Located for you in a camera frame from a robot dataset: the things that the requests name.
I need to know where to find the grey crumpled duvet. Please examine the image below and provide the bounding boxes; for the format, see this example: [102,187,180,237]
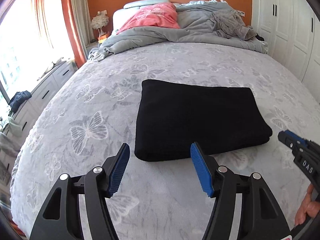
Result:
[88,2,268,62]

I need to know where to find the white built-in wardrobe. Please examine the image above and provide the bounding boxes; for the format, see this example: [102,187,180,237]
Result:
[252,0,319,100]

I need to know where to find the white padded headboard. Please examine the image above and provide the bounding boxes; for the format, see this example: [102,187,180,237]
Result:
[111,0,170,36]

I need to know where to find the white low drawer cabinet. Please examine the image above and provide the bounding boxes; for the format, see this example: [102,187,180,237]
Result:
[0,60,78,181]

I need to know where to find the pink pillow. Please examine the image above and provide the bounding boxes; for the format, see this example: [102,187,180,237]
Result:
[117,2,180,34]

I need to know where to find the black pants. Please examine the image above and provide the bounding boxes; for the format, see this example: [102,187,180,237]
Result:
[135,79,272,162]

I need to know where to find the white feather table lamp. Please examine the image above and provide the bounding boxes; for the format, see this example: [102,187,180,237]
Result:
[91,10,110,37]

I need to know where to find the dark blue garment on cabinet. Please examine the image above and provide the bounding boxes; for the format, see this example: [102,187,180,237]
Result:
[9,90,32,113]

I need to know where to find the orange curtain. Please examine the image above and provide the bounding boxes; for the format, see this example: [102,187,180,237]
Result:
[31,0,86,68]

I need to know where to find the right human hand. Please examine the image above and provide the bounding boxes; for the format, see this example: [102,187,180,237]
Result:
[295,184,320,226]

